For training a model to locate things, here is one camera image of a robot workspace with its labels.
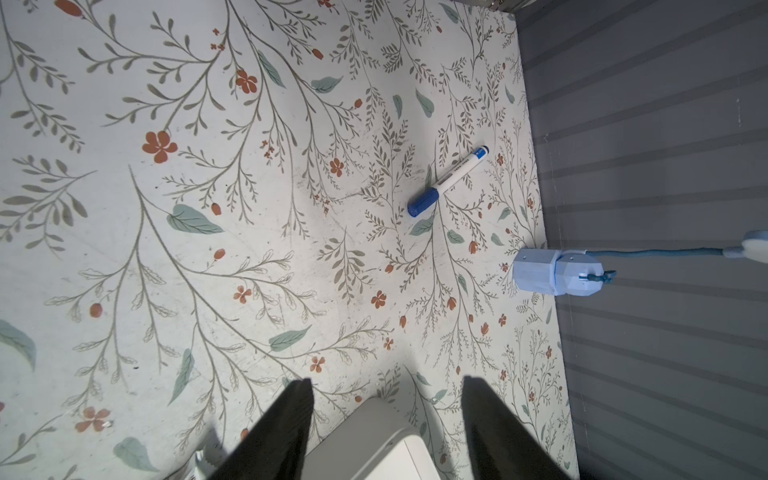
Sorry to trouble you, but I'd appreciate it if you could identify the white storage box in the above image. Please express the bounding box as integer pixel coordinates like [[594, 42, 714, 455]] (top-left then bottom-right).
[[301, 398, 439, 479]]

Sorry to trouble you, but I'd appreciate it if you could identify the blue spray bottle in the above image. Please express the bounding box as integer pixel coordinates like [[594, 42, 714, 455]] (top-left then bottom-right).
[[512, 230, 767, 297]]

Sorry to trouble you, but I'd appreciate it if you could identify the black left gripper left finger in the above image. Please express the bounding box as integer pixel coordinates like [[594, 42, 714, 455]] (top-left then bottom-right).
[[212, 378, 314, 479]]

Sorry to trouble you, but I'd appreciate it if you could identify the blue white marker pen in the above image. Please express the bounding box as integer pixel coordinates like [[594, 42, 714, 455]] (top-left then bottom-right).
[[407, 146, 490, 218]]

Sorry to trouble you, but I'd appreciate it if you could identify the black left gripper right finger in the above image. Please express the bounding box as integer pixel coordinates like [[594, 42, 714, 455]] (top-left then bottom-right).
[[461, 376, 568, 479]]

